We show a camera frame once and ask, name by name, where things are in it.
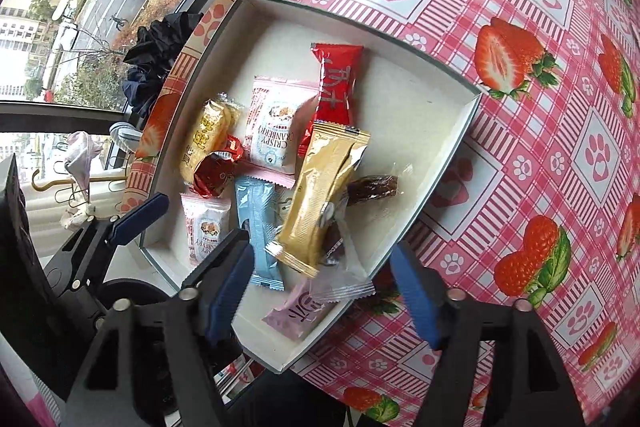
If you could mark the gold snack bar packet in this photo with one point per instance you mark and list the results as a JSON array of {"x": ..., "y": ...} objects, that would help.
[{"x": 334, "y": 153}]

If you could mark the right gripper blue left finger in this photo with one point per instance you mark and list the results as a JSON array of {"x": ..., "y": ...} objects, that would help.
[{"x": 221, "y": 279}]

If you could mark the red long snack packet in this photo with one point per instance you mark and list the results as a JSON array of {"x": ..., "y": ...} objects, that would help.
[{"x": 339, "y": 65}]

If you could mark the light blue snack packet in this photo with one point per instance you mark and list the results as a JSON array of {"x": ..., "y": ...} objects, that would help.
[{"x": 257, "y": 209}]

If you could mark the yellow rice cracker packet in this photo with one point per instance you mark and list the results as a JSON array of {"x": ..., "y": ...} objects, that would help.
[{"x": 218, "y": 116}]

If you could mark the pale pink snack packet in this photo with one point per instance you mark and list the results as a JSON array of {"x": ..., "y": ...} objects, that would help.
[{"x": 300, "y": 313}]

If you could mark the white crispy sandwich packet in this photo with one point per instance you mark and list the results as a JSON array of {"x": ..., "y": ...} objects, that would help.
[{"x": 277, "y": 118}]

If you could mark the brown jerky clear packet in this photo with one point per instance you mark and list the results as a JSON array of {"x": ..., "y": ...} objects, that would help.
[{"x": 363, "y": 215}]

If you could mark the black folded umbrella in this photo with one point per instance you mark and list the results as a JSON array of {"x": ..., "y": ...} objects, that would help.
[{"x": 151, "y": 59}]

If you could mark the white shallow cardboard box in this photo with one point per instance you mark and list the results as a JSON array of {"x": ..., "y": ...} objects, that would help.
[{"x": 416, "y": 110}]

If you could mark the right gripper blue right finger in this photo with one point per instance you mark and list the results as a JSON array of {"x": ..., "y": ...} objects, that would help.
[{"x": 425, "y": 295}]

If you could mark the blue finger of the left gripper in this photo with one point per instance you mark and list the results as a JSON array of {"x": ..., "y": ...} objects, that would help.
[{"x": 138, "y": 220}]

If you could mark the small red candy packet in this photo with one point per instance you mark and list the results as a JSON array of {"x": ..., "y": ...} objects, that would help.
[{"x": 218, "y": 168}]

